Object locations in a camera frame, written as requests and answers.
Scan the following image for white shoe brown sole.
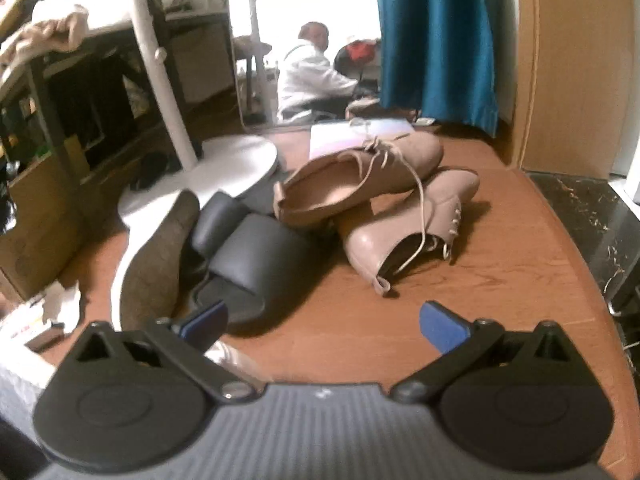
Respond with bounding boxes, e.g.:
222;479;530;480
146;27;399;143
111;190;200;330

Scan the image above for front black slide sandal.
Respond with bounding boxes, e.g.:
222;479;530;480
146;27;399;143
189;214;326;334

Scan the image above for black slide sandal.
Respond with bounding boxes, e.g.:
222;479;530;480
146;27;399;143
189;214;326;334
190;188;273;259

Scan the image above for lower beige lace-up shoe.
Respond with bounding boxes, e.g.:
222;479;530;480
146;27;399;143
334;167;480;296

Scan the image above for beige lace-up shoe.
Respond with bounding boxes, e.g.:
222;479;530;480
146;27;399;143
334;167;480;296
273;132;444;228

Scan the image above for rear black slide sandal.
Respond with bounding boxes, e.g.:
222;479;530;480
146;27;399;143
190;188;273;259

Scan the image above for dark slippers behind stand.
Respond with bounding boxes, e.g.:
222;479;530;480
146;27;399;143
130;152;169;192

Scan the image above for white round stand base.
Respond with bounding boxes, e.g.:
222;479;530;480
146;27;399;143
118;134;278;229

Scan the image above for upper beige lace-up shoe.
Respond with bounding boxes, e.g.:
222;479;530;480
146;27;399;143
273;132;444;228

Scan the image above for purple white flat scale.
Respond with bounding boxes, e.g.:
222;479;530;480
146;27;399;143
308;118;416;160

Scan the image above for person in white jacket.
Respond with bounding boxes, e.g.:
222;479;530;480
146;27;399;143
277;22;359;120

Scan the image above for white stand pole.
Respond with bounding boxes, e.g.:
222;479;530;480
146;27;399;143
128;0;198;170

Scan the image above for teal curtain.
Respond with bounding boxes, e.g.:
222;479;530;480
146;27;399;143
378;0;499;136

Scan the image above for leaning mirror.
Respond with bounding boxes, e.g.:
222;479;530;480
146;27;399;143
230;0;381;127

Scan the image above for beige cloth on desk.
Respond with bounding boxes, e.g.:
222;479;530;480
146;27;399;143
1;4;89;70

